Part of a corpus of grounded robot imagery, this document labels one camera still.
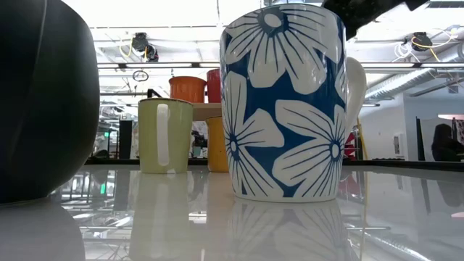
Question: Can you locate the person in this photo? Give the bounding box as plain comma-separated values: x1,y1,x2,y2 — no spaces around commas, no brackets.
430,123,464,162

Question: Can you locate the black ceiling cable reel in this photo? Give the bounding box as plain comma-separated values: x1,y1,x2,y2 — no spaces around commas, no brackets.
393,30,454,62
119,31,160,63

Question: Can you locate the amber yellow mug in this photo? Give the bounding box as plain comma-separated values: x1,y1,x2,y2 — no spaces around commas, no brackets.
205,115,230,173

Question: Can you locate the black aluminium table frame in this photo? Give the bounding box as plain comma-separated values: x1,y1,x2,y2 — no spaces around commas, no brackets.
85,156,464,172

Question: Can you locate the red and white sign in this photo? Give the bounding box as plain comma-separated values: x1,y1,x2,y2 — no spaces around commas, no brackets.
343,130,359,161

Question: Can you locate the black cabinet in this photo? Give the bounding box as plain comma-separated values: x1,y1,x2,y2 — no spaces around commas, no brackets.
118,119,133,160

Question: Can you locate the silver ventilation duct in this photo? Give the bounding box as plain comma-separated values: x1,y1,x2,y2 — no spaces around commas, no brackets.
364,67,464,101

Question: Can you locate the red mug white inside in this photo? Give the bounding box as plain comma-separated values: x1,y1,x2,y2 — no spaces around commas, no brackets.
206,68,223,104

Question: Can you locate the light green mug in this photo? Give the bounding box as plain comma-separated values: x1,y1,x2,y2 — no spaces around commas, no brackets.
138,97,194,175

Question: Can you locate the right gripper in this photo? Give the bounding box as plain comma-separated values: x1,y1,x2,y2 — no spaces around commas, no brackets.
321,0,405,41

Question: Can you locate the orange ribbed mug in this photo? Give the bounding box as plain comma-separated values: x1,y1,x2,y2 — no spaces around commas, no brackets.
168,75,208,104

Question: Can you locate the hanging black ring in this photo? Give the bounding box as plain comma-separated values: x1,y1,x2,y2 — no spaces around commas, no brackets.
131,69,150,83

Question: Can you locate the yellow cable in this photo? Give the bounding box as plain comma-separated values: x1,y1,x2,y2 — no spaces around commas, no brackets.
356,116,368,161

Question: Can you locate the blue white flower mug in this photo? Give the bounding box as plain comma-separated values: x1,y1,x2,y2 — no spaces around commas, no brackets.
219,2,368,203

